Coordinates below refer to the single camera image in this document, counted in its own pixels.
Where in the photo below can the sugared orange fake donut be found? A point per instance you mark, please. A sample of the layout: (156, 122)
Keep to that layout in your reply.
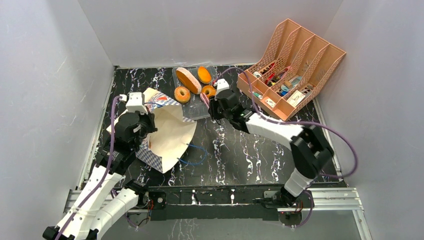
(182, 94)

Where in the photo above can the pink sugared bread slice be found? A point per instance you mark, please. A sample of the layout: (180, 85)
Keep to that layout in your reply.
(188, 80)

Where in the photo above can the stationery items in rack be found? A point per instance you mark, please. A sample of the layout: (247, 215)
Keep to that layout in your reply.
(286, 85)

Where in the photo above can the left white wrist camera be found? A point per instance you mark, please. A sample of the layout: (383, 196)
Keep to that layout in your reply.
(134, 102)

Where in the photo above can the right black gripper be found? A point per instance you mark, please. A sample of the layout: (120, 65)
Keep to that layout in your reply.
(214, 108)

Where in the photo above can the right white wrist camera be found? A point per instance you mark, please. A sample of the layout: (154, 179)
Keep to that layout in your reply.
(220, 85)

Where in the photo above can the round orange fake bun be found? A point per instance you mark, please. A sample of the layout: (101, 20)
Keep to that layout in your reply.
(204, 75)

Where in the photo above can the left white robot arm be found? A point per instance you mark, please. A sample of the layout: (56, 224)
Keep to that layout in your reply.
(89, 218)

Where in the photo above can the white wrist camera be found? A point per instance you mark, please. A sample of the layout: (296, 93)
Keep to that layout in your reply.
(134, 102)
(220, 85)

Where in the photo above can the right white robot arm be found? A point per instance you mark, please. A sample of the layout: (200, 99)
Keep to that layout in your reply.
(309, 148)

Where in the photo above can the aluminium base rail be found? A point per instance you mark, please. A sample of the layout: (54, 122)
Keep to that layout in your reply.
(240, 202)

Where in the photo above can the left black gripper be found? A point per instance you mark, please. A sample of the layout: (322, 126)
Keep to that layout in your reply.
(150, 118)

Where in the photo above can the pink metal tongs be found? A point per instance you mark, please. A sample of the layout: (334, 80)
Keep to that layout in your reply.
(205, 99)

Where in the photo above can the pink file organizer rack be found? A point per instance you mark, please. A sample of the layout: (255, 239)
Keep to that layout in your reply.
(307, 54)

